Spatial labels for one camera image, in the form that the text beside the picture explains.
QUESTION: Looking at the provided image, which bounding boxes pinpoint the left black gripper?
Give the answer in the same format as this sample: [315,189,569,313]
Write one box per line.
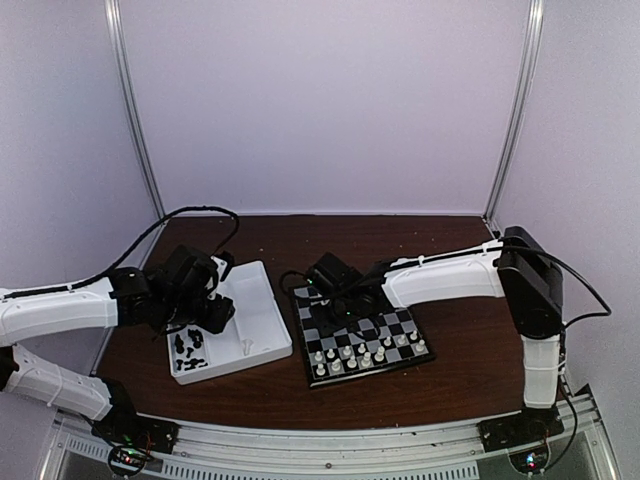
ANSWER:
[161,293,234,334]

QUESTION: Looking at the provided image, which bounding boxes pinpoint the white king piece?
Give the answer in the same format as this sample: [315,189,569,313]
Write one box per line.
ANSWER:
[374,346,386,364]

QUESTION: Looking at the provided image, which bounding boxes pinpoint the black white chess board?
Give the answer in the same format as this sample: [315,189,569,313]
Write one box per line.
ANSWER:
[289,286,436,389]

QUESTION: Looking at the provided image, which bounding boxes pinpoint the white compartment tray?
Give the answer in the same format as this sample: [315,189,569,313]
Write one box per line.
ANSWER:
[167,260,293,385]

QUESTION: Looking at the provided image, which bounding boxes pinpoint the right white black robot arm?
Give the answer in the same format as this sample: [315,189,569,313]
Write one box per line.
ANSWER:
[305,226,563,442]

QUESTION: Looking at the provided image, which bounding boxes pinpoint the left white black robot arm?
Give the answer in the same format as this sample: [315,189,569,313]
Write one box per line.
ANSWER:
[1,268,235,444]

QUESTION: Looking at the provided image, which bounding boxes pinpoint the black chess pieces pile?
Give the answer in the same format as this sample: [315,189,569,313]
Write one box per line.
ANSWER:
[169,327,209,374]

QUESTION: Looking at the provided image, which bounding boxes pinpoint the white chess pieces pile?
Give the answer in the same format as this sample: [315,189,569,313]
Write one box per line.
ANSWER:
[242,339,253,356]

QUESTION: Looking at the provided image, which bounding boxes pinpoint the left controller circuit board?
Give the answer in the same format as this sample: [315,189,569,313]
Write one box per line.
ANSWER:
[107,445,150,476]

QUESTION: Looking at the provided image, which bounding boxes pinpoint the controller circuit board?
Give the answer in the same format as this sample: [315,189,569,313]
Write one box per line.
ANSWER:
[509,446,550,475]
[107,445,150,476]

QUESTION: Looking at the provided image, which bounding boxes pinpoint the right controller circuit board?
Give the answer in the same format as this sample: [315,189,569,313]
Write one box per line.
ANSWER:
[509,446,550,475]

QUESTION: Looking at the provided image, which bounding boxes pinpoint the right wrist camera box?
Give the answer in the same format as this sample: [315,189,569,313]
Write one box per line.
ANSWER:
[304,252,362,296]

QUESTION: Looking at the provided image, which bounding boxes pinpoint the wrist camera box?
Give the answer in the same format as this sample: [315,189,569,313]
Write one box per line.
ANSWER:
[304,252,362,296]
[162,245,219,296]

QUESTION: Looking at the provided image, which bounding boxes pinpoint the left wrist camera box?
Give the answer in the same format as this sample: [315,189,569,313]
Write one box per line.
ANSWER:
[162,245,219,296]

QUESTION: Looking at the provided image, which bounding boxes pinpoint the left black cable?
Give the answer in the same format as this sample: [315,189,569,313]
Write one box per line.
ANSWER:
[69,204,241,291]

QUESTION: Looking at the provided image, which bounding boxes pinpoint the black cable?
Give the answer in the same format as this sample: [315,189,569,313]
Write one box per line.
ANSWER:
[499,242,614,329]
[69,204,241,291]

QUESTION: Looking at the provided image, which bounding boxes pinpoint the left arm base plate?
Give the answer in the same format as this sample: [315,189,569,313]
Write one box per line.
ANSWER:
[91,416,180,454]

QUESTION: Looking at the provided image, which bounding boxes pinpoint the right black cable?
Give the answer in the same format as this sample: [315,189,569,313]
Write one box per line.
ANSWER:
[499,242,614,329]

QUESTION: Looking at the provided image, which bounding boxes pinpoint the front aluminium rail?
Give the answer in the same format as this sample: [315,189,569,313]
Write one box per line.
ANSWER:
[35,394,622,479]

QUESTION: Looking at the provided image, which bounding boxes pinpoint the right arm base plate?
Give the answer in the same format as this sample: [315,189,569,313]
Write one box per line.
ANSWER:
[478,410,564,452]

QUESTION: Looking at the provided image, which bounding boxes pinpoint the right aluminium frame post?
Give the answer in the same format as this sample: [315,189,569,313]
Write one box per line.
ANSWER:
[483,0,545,230]

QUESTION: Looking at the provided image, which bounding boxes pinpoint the aluminium frame post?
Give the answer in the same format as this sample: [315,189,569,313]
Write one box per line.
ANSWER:
[483,0,545,230]
[103,0,167,217]

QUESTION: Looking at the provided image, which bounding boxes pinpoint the left aluminium frame post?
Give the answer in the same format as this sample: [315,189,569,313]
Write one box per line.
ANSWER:
[103,0,167,217]

